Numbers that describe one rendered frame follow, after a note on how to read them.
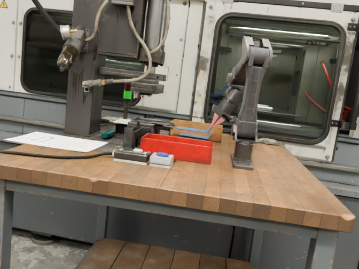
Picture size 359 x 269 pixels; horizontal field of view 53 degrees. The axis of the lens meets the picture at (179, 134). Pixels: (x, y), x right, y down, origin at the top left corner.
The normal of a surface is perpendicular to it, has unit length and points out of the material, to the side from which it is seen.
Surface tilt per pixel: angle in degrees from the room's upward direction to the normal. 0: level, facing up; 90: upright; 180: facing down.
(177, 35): 90
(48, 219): 90
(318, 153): 90
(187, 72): 90
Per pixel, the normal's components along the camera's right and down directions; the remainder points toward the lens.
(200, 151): -0.11, 0.14
